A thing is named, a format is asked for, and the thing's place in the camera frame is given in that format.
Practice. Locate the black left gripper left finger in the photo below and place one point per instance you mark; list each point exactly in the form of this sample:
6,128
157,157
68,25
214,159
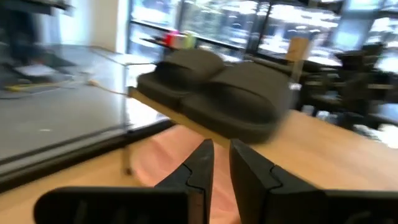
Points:
174,202

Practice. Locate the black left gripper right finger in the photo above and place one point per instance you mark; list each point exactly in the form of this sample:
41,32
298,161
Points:
264,193

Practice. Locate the black rubber slide sandal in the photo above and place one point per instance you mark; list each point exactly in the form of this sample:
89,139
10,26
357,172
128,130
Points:
242,105
186,68

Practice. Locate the brown cardboard box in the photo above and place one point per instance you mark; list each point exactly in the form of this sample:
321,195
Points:
298,49

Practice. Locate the white box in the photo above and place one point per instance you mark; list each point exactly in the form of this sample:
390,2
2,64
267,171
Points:
180,41

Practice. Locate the black side table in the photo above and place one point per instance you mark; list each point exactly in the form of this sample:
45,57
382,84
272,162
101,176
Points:
155,42

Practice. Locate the green cup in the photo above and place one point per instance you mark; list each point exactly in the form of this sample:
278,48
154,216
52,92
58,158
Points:
190,40

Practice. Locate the red cup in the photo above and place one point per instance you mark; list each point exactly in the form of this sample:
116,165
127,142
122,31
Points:
169,39

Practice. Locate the wooden shelf with black frame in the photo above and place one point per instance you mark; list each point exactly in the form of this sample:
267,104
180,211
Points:
326,152

